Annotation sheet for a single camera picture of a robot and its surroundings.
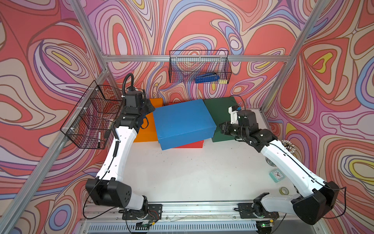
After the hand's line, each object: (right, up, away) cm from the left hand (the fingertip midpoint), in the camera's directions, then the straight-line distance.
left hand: (150, 102), depth 75 cm
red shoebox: (+25, -24, +10) cm, 36 cm away
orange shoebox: (-2, -16, +4) cm, 17 cm away
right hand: (+36, -14, 0) cm, 39 cm away
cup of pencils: (+74, -23, +1) cm, 77 cm away
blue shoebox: (+17, -12, +7) cm, 22 cm away
